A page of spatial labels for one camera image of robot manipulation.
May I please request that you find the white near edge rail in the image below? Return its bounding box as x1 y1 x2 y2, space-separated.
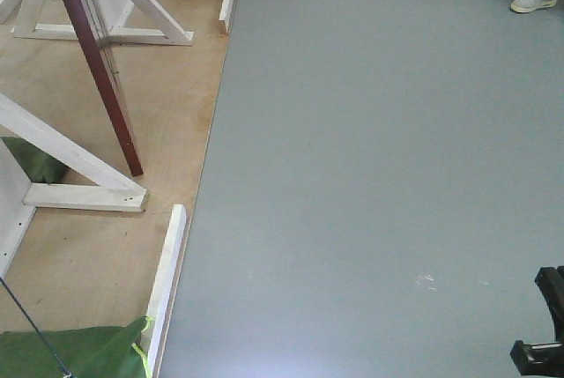
141 204 189 377

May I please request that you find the white sneaker lower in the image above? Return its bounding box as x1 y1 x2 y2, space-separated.
510 0 558 14

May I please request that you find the green sandbag near corner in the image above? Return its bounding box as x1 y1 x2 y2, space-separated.
1 316 152 377

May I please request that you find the white wooden support brace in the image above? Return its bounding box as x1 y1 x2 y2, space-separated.
0 93 149 280

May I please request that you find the green sandbag behind brace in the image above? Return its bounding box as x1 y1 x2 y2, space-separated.
1 137 69 184

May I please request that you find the thin dark blue cable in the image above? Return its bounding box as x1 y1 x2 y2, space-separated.
0 278 72 378

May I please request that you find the brown wooden door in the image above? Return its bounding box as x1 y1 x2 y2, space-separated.
63 0 144 176

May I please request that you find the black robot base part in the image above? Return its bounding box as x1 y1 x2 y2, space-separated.
510 265 563 377

